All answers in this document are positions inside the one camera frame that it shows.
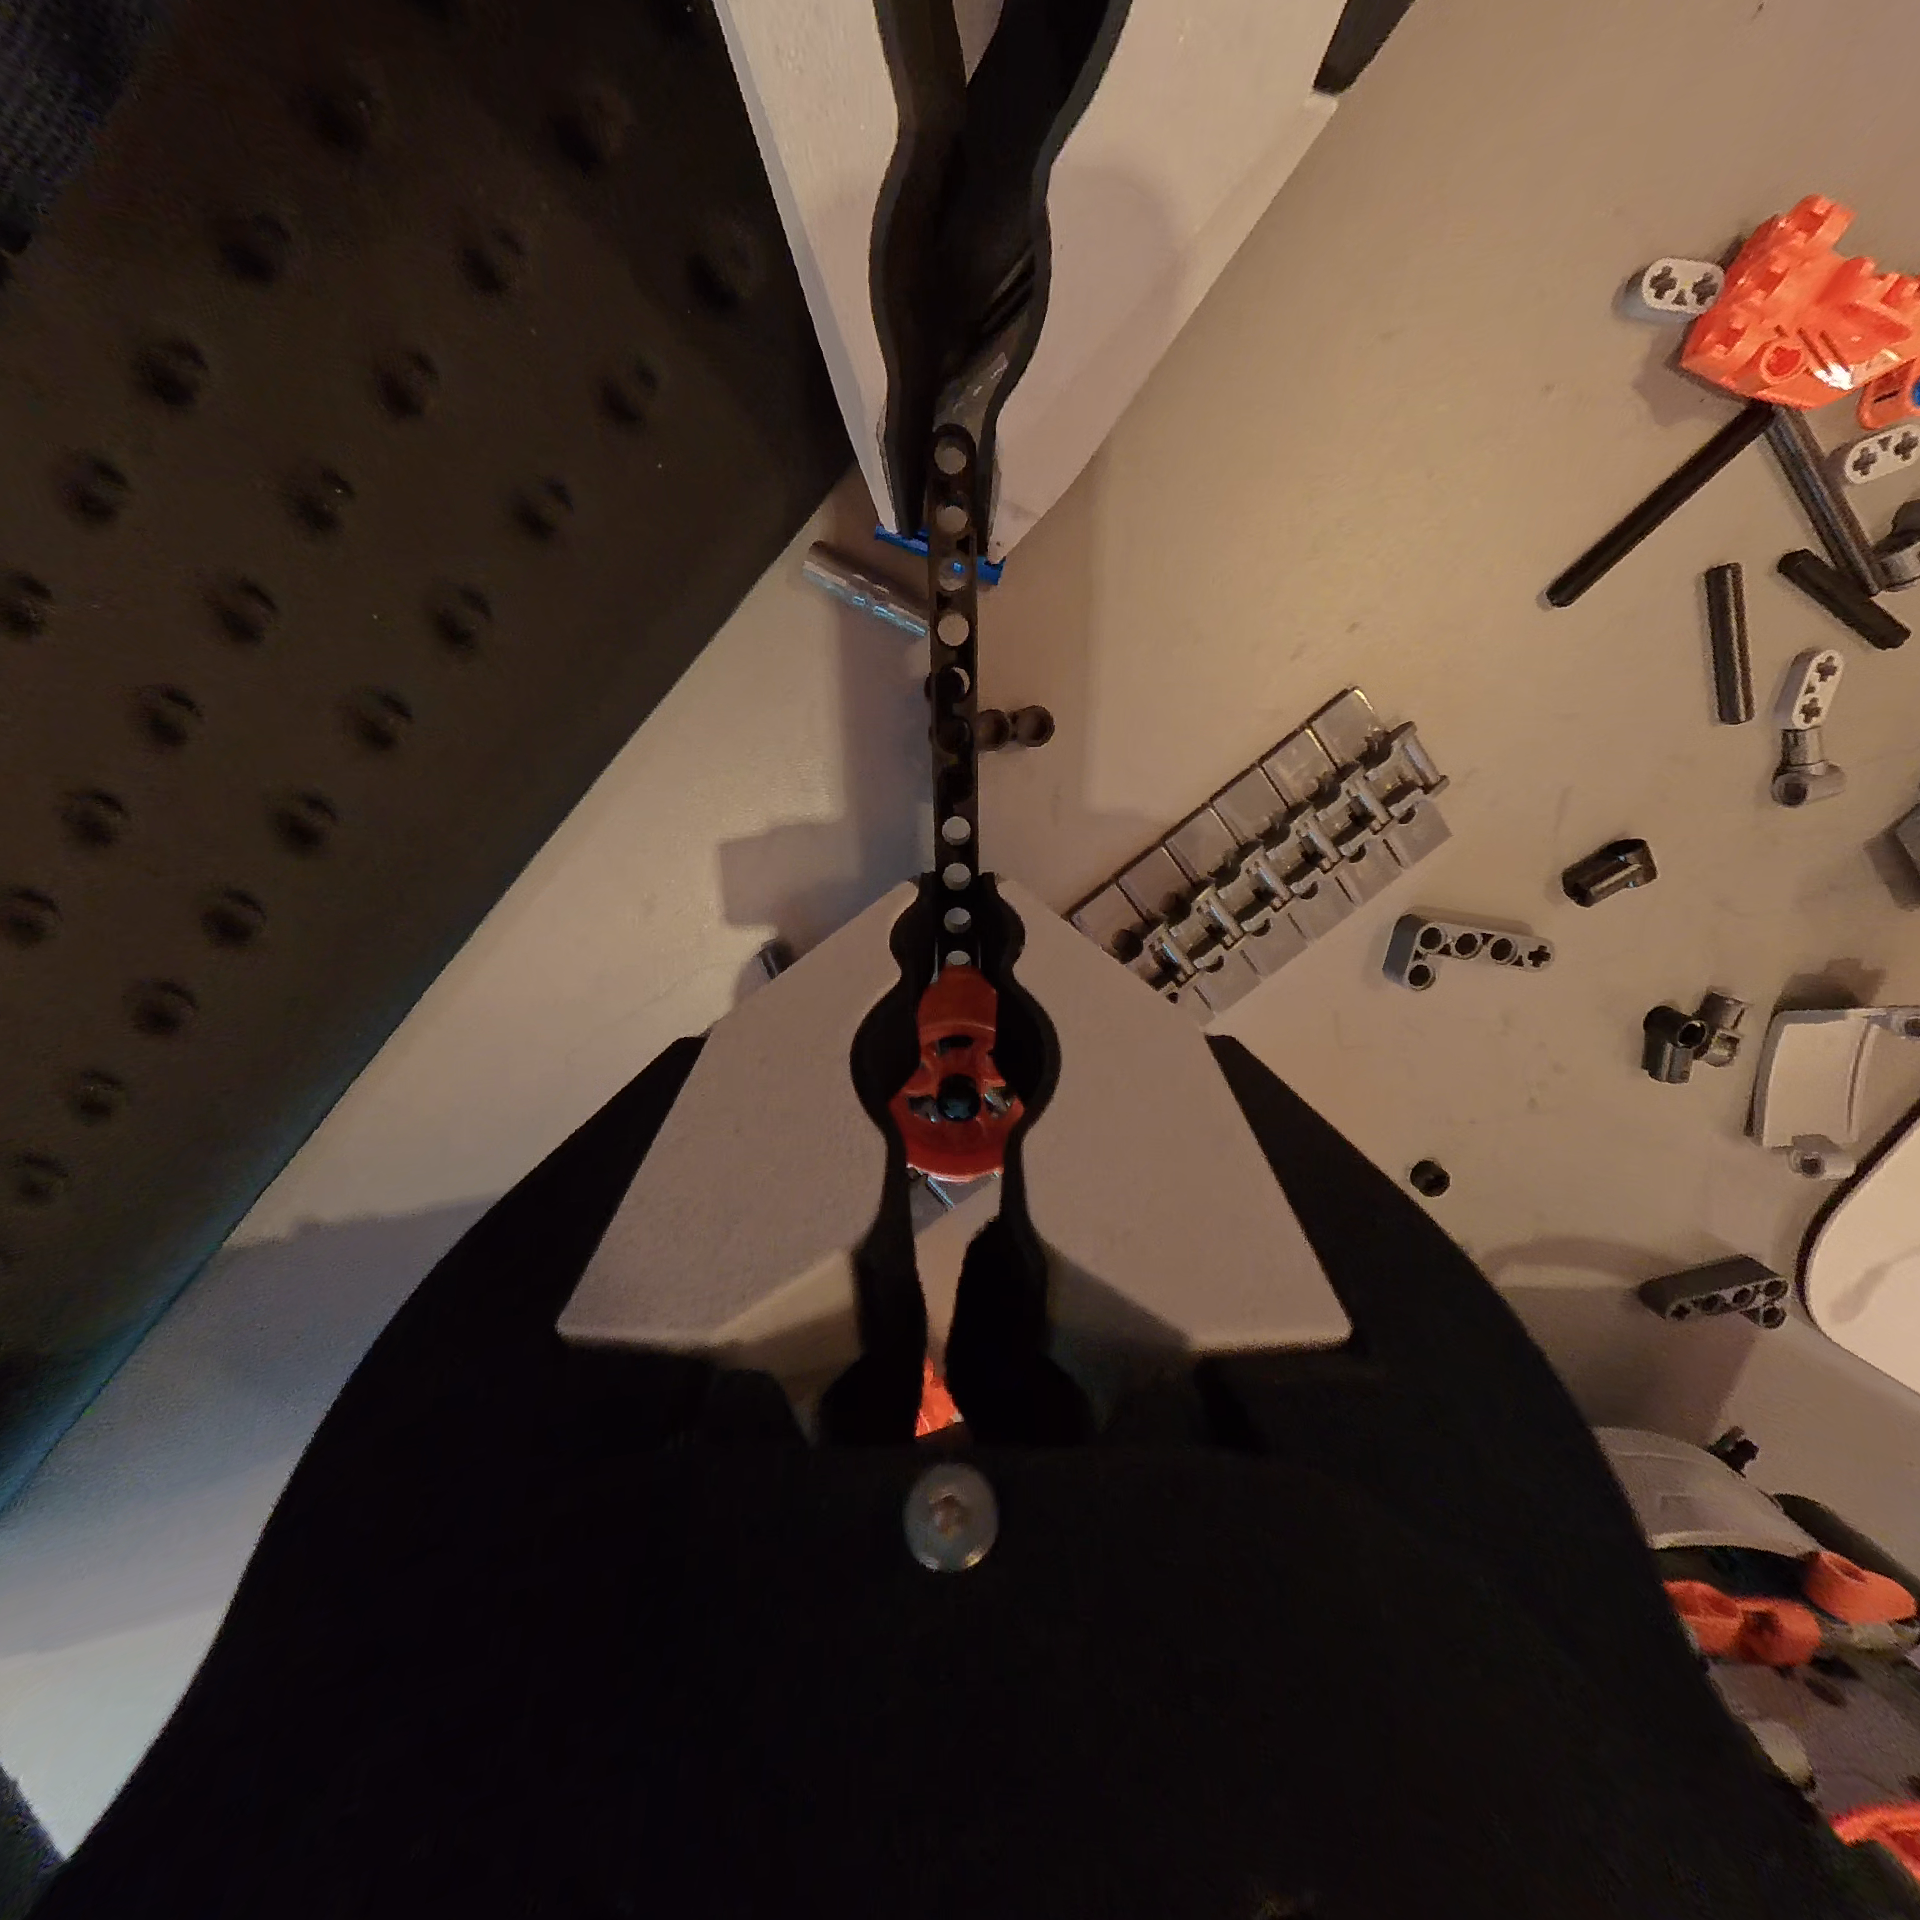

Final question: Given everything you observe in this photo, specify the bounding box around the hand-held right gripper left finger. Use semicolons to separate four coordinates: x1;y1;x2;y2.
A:
554;877;937;1426

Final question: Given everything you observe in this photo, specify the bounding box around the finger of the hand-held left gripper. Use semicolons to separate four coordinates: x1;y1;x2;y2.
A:
714;0;955;542
955;0;1343;566

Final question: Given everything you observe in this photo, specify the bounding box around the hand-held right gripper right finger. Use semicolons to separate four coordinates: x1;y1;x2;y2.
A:
976;877;1353;1426

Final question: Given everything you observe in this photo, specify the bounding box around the orange gear wheel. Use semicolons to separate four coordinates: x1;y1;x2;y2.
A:
896;960;1040;1176

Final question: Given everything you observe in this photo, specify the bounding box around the orange toy piece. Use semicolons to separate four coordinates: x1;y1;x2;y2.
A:
1675;196;1920;407

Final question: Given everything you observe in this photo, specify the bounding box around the long black holed beam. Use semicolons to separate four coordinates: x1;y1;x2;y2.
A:
915;421;998;936

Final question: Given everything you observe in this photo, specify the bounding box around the grey toy robot vehicle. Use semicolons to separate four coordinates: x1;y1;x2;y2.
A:
1591;1426;1920;1863

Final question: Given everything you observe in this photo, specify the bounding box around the grey axle tube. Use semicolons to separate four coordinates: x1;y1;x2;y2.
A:
805;542;925;632

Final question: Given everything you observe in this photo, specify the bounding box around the dark grey angled beam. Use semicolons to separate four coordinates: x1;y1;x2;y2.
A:
1637;1255;1791;1327

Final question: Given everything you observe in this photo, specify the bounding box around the black dimpled mat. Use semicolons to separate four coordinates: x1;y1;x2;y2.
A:
0;0;856;1502

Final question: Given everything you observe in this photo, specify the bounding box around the grey curved panel piece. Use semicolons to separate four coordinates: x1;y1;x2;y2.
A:
1751;1006;1920;1172

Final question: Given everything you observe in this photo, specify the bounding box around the white book stand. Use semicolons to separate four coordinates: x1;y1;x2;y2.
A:
1794;1094;1920;1412

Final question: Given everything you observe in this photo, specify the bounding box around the black axle rod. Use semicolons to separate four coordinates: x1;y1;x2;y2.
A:
1545;407;1912;723

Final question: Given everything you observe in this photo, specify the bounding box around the grey track chain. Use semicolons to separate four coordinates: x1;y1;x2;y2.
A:
1072;690;1451;1010

